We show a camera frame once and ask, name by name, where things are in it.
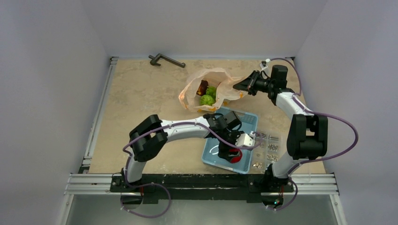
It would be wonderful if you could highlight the clear plastic screw box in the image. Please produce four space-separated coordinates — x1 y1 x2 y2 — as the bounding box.
251 129 312 182

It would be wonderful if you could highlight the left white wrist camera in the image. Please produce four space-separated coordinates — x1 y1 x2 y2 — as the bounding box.
236 131 255 147

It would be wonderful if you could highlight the black metal crank handle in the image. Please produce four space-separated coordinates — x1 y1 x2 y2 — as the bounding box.
148 53 186 68

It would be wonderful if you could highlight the green fake fruit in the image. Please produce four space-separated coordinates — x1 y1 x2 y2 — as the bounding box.
200 95 216 106

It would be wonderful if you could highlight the dark purple fake fruit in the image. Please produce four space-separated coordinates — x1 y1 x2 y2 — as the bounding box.
196 80 209 96

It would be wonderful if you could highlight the light blue plastic basket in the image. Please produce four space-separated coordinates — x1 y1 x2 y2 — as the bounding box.
202 110 258 174

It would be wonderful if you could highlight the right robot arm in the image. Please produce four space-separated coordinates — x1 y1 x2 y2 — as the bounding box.
233 65 328 191

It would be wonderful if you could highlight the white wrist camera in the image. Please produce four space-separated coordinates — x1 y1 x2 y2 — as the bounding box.
236 131 255 147
259 59 271 74

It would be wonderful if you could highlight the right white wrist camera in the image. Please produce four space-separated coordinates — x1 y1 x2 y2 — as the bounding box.
259 59 271 74

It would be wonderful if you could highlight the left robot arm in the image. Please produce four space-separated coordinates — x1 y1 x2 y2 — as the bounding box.
122 112 254 192

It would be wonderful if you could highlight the large red fake apple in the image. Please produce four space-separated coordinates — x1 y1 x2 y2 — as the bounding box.
227 148 242 164

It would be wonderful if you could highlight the orange banana print plastic bag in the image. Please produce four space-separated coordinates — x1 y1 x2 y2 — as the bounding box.
178 67 248 112

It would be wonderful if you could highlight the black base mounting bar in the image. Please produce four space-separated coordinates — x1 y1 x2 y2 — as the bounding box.
110 174 294 205

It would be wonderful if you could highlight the green fake grape bunch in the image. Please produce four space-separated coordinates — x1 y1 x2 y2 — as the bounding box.
206 86 217 100

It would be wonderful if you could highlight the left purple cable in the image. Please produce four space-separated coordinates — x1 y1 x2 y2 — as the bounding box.
119 121 265 218

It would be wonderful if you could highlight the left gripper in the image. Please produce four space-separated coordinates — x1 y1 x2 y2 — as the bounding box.
217 128 244 160

